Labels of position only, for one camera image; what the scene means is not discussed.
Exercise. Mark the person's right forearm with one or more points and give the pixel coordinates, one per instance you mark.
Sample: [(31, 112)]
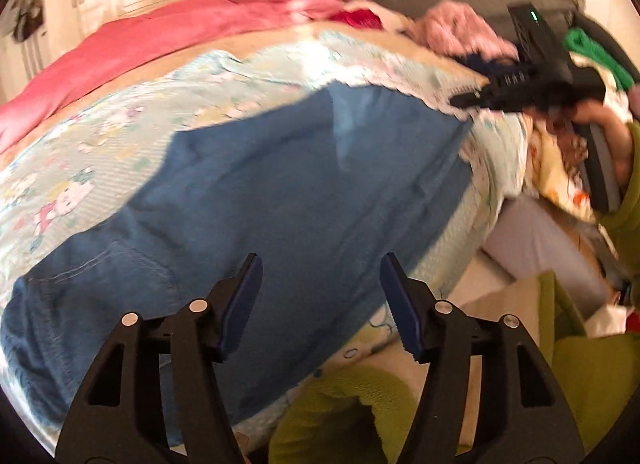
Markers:
[(627, 229)]

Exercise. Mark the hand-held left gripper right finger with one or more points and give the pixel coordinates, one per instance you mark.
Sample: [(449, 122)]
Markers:
[(400, 309)]

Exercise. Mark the pink fluffy garment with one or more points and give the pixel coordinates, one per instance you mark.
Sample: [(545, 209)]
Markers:
[(460, 29)]

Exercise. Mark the person's green sweater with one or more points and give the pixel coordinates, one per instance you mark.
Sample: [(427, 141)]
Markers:
[(600, 374)]

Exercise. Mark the red garment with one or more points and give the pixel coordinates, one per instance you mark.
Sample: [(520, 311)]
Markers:
[(357, 19)]

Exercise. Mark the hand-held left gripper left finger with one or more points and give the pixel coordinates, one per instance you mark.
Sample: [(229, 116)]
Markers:
[(244, 296)]

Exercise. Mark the lavender cloth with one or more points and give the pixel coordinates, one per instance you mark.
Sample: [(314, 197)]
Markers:
[(530, 239)]

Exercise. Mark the person's right hand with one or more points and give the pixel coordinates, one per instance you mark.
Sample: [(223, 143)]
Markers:
[(614, 133)]

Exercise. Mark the dark hanging bag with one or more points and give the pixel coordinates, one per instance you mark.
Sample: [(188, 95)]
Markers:
[(27, 19)]

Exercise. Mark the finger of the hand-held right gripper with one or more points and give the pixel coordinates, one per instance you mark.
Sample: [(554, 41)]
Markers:
[(495, 94)]

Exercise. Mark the green garment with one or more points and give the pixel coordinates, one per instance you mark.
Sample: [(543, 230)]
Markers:
[(600, 51)]

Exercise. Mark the blue denim pants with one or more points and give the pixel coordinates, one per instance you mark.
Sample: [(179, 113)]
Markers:
[(300, 194)]

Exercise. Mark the pink blanket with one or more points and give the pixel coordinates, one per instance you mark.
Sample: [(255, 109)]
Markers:
[(150, 44)]

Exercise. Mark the light blue printed quilt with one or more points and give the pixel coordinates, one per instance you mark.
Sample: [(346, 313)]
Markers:
[(100, 144)]

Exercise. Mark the yellow printed cloth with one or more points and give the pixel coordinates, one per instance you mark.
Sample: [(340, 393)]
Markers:
[(555, 179)]

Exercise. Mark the dark blue cloth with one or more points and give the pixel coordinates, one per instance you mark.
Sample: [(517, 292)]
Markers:
[(487, 66)]

